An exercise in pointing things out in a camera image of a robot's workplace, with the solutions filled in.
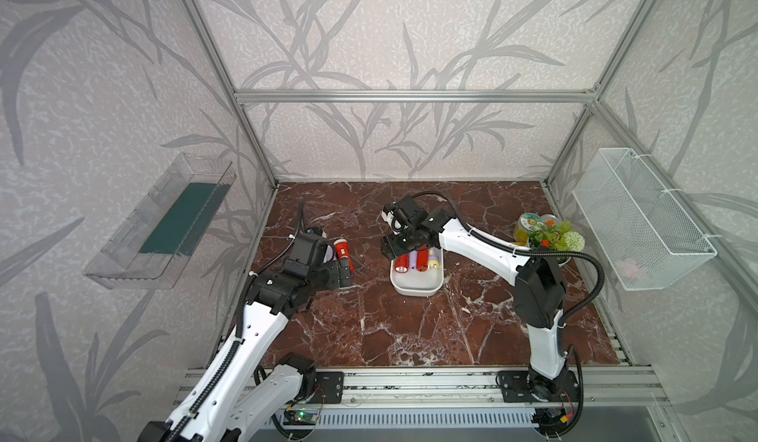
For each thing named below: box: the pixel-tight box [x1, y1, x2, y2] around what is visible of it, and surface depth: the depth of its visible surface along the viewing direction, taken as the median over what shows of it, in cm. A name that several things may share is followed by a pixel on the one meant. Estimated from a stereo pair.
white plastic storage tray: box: [388, 247, 445, 297], surface depth 95 cm
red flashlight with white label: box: [332, 237, 355, 273], surface depth 98 cm
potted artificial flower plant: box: [529, 219, 586, 266], surface depth 86 cm
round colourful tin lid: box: [519, 212, 544, 232], surface depth 101 cm
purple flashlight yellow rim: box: [428, 246, 442, 271], surface depth 95 cm
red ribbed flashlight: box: [394, 253, 410, 274], surface depth 95 cm
